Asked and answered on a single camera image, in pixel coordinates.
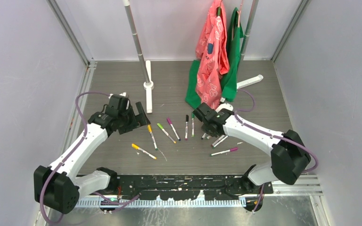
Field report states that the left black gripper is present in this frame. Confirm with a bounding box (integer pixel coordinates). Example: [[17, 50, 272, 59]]
[[118, 102, 149, 134]]

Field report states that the black cap marker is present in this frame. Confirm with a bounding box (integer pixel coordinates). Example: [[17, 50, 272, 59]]
[[184, 114, 189, 141]]

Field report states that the white clothes rack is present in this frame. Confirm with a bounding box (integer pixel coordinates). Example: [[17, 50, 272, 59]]
[[123, 0, 259, 113]]

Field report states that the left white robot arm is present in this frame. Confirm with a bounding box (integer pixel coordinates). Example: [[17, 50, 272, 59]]
[[33, 94, 149, 214]]

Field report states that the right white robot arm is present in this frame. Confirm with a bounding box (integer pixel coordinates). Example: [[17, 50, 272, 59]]
[[193, 103, 312, 194]]

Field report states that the orange cap marker upper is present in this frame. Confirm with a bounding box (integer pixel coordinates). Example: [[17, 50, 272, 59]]
[[147, 124, 158, 151]]

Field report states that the orange cap marker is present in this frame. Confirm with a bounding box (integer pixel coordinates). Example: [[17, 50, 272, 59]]
[[132, 143, 157, 160], [147, 124, 158, 151]]

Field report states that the blue cap marker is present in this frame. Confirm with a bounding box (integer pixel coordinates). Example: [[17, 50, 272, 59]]
[[215, 135, 228, 148]]

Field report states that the light green cap marker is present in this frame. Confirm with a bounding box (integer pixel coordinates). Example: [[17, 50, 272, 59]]
[[157, 123, 176, 144]]

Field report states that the purple cap marker left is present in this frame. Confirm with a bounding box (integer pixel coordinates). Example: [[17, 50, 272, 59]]
[[166, 117, 181, 141]]

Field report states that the orange cap marker lower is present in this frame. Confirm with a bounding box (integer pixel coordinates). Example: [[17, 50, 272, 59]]
[[132, 143, 157, 160]]

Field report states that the magenta cap marker right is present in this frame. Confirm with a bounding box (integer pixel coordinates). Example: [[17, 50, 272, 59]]
[[210, 147, 238, 157]]

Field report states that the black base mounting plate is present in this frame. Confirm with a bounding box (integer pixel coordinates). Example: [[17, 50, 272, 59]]
[[95, 173, 276, 201]]

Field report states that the pink patterned shirt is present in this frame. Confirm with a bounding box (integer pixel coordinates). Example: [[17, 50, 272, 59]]
[[196, 0, 230, 109]]

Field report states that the green t-shirt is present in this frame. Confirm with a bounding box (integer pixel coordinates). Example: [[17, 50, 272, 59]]
[[185, 8, 243, 108]]

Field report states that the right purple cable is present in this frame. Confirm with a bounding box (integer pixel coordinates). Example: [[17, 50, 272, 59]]
[[234, 89, 320, 214]]

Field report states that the purple cable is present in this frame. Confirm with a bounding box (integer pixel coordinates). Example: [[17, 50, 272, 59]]
[[39, 91, 141, 225], [234, 89, 320, 214]]

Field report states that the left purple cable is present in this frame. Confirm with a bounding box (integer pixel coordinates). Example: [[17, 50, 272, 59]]
[[39, 91, 141, 225]]

